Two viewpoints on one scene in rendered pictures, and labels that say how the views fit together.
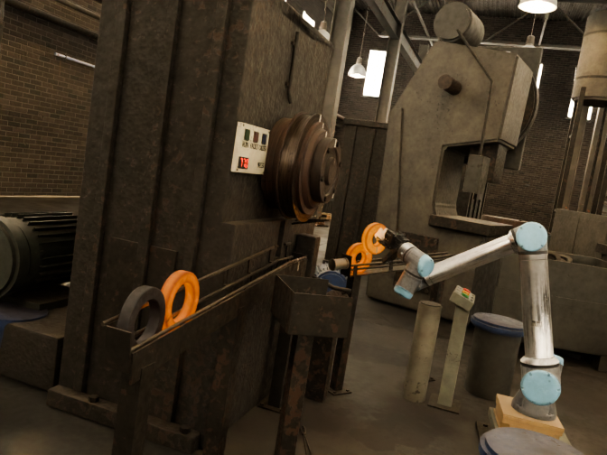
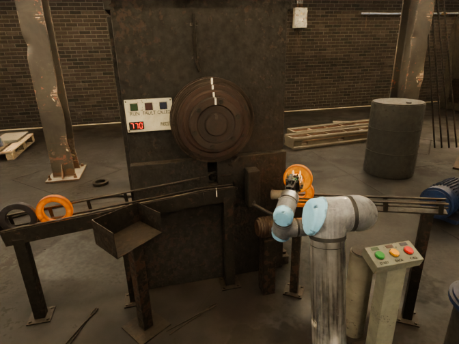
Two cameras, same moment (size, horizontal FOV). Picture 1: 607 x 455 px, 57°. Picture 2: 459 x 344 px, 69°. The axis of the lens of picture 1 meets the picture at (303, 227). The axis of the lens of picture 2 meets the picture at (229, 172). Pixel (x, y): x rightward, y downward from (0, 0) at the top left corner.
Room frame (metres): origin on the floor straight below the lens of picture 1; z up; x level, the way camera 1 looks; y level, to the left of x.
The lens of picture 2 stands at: (1.59, -1.59, 1.48)
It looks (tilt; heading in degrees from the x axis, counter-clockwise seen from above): 20 degrees down; 59
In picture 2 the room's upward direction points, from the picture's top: 1 degrees counter-clockwise
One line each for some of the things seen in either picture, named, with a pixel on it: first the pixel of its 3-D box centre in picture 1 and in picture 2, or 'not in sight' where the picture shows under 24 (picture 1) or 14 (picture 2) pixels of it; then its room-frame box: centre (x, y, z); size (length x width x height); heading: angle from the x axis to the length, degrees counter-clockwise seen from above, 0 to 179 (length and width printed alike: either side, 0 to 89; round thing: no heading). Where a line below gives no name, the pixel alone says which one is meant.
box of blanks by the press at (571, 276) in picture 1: (544, 299); not in sight; (4.39, -1.96, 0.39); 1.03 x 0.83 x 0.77; 87
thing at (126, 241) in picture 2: (296, 385); (134, 276); (1.91, -0.06, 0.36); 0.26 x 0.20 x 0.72; 17
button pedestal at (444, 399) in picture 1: (454, 348); (385, 304); (2.88, -0.88, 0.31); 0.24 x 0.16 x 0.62; 162
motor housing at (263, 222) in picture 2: (325, 343); (273, 254); (2.74, -0.20, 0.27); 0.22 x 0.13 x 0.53; 162
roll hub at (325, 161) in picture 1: (326, 171); (215, 123); (2.44, -0.06, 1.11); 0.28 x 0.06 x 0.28; 162
